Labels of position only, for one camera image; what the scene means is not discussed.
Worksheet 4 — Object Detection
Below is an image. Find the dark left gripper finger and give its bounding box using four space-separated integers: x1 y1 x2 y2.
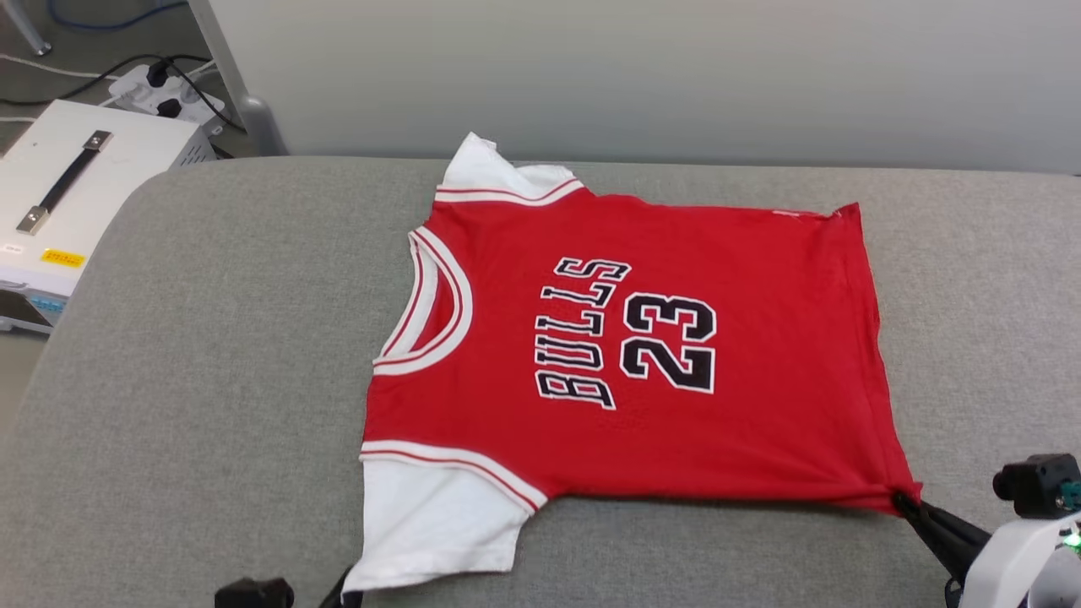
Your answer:
319 566 364 608

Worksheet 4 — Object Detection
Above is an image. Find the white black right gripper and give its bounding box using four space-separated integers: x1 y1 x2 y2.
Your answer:
894 492 1081 608

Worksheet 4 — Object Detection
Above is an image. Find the red Bulls 23 jersey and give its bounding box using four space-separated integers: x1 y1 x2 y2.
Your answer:
342 131 923 594

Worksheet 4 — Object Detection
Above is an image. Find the white equipment box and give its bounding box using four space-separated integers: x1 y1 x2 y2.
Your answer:
0 100 219 334

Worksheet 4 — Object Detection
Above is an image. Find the white power strip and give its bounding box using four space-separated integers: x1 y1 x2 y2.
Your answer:
108 63 227 136

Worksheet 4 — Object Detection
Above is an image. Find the black box carry handle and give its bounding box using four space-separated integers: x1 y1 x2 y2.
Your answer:
15 130 114 236

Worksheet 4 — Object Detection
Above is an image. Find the black floor cable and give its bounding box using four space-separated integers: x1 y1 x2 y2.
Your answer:
0 53 246 132

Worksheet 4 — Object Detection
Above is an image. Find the white floor cable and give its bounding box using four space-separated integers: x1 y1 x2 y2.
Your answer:
0 52 115 82

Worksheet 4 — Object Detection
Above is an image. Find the blue floor cable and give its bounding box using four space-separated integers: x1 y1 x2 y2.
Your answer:
46 0 188 33

